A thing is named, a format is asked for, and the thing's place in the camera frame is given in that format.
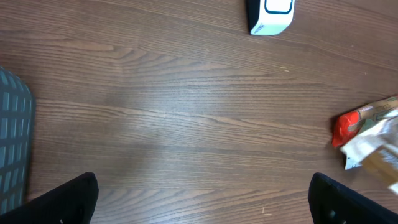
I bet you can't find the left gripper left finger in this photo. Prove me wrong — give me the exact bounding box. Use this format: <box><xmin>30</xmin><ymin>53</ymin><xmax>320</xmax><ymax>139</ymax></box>
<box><xmin>1</xmin><ymin>172</ymin><xmax>99</xmax><ymax>224</ymax></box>

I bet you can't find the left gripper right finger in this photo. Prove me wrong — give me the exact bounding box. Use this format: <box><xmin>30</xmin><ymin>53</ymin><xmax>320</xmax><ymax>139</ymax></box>
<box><xmin>308</xmin><ymin>172</ymin><xmax>397</xmax><ymax>224</ymax></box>

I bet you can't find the red orange pasta package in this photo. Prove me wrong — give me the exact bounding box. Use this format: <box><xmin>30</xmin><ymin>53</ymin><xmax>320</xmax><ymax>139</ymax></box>
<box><xmin>331</xmin><ymin>95</ymin><xmax>397</xmax><ymax>147</ymax></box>

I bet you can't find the white cosmetic tube gold cap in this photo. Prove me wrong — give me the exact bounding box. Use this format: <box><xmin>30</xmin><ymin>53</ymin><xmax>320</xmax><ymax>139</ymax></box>
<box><xmin>340</xmin><ymin>116</ymin><xmax>397</xmax><ymax>170</ymax></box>

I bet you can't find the beige mushroom pouch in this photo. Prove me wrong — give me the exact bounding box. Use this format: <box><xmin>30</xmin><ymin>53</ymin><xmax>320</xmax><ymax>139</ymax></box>
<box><xmin>361</xmin><ymin>146</ymin><xmax>397</xmax><ymax>195</ymax></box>

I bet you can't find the white barcode scanner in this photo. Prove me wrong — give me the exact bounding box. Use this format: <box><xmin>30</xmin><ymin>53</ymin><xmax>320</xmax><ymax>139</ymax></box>
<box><xmin>246</xmin><ymin>0</ymin><xmax>295</xmax><ymax>35</ymax></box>

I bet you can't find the grey plastic shopping basket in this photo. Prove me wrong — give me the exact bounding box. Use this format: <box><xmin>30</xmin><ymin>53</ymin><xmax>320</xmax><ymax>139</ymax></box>
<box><xmin>0</xmin><ymin>68</ymin><xmax>36</xmax><ymax>215</ymax></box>

